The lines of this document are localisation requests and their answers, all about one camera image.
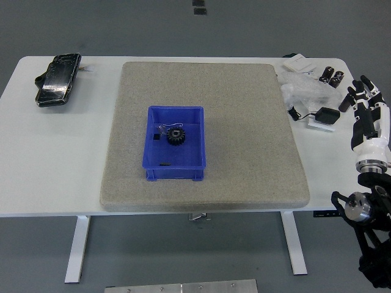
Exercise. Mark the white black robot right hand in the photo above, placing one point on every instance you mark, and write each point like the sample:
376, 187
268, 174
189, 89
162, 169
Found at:
371, 146

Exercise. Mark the large black gear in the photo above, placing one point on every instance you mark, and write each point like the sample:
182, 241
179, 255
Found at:
176, 136

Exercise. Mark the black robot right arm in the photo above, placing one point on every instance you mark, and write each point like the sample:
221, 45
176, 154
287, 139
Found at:
371, 213

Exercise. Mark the blue plastic box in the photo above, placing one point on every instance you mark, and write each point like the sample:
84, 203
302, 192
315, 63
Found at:
174, 155

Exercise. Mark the large dark cylinder capacitor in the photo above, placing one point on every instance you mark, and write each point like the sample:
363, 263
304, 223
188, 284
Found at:
345, 103

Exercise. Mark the black power adapter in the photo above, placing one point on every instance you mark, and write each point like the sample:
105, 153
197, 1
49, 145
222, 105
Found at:
327, 115

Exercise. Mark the white card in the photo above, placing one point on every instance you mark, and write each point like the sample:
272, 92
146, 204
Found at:
319, 125

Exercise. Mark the black table control panel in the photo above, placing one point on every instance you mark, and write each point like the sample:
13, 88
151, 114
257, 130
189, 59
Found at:
325, 213

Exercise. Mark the clear bubble wrap bag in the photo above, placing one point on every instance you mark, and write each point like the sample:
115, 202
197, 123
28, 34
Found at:
305, 88

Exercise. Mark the white table leg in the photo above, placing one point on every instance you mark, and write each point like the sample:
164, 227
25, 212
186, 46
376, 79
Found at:
76, 247
294, 244

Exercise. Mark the grey-brown mat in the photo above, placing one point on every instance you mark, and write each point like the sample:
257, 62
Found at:
229, 122

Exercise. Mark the small clear plastic bag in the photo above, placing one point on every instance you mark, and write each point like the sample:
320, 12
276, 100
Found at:
163, 127

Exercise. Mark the small black cube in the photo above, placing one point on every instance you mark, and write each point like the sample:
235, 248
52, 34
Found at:
156, 137

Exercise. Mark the black floor marker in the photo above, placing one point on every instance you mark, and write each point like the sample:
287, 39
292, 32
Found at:
199, 11
198, 2

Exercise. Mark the grey metal plate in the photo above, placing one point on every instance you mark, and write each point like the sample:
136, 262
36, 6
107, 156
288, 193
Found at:
183, 287

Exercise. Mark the black wrapped battery pack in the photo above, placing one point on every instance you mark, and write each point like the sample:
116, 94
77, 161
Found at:
56, 81

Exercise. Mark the metal table bracket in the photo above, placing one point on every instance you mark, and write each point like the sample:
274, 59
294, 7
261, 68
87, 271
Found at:
199, 216

